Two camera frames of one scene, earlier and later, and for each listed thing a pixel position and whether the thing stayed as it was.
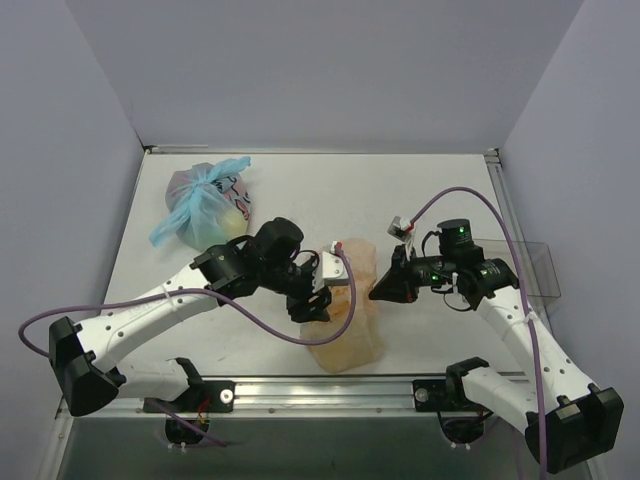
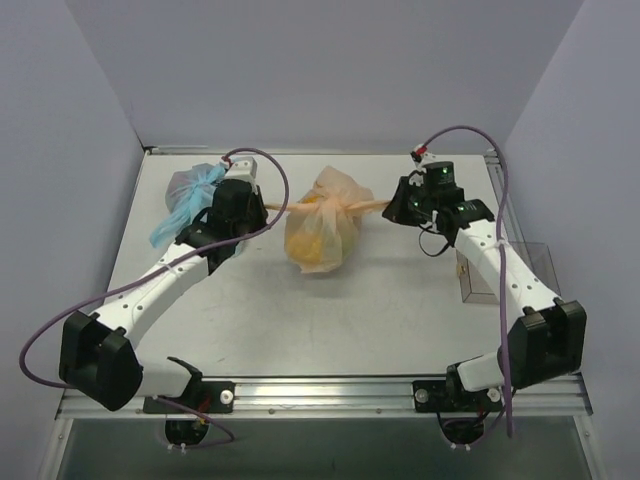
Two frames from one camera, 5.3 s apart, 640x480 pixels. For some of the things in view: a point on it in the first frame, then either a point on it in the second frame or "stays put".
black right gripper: [405, 279] to [400, 203]
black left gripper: [307, 304] to [255, 209]
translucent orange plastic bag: [363, 343] to [327, 222]
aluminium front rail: [280, 397] stays put
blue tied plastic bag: [206, 206] stays put
